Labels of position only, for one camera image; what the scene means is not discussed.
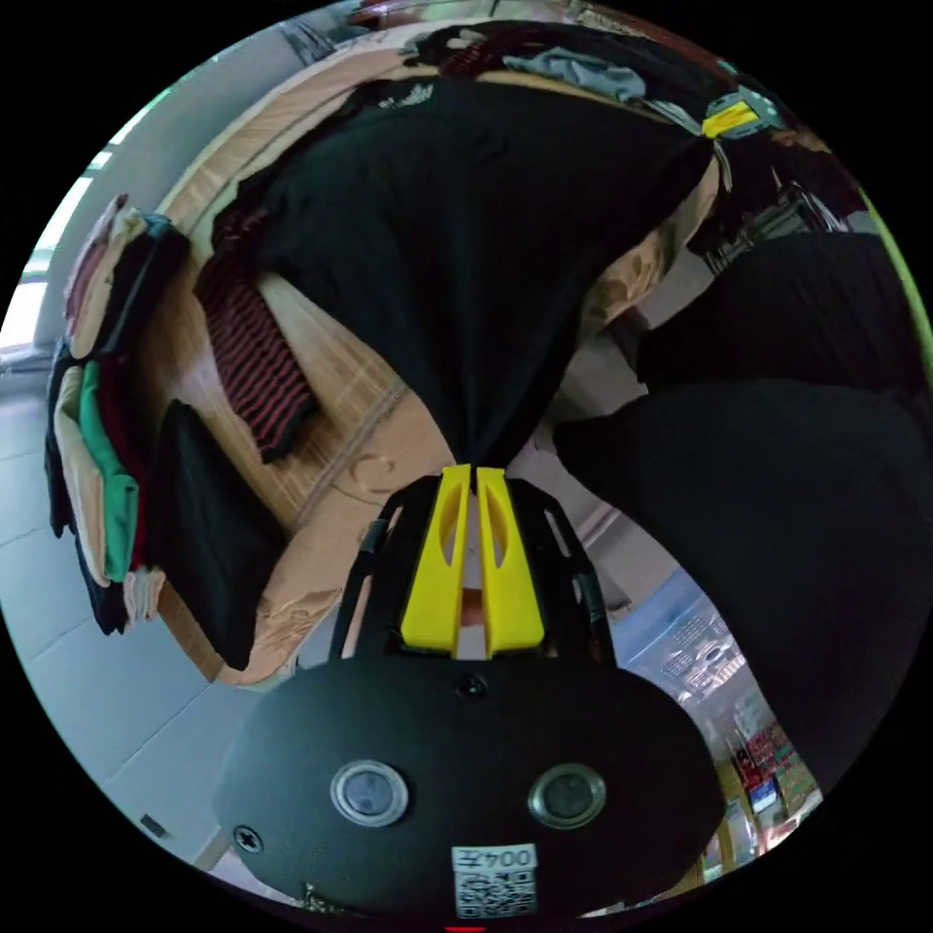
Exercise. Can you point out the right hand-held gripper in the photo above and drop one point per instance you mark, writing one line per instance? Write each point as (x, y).
(765, 109)

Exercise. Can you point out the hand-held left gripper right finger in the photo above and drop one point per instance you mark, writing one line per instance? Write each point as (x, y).
(516, 590)

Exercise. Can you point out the folded pile of clothes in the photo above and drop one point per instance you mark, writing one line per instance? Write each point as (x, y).
(98, 408)

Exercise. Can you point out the person's body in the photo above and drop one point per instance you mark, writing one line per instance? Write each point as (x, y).
(765, 510)

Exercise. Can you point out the person's right hand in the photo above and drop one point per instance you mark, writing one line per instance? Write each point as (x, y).
(810, 138)

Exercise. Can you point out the clear plastic storage box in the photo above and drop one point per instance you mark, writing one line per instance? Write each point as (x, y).
(685, 649)

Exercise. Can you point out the heaped pile of clothes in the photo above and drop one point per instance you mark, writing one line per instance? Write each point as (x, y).
(554, 55)

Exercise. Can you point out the folded black garment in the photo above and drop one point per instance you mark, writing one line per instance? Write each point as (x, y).
(208, 525)

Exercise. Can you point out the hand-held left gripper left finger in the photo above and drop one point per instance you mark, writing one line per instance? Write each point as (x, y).
(428, 583)

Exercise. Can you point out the red black striped garment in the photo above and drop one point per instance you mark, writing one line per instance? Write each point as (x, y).
(255, 350)

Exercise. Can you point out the black long-sleeve shirt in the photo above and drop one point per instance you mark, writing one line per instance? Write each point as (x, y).
(466, 240)

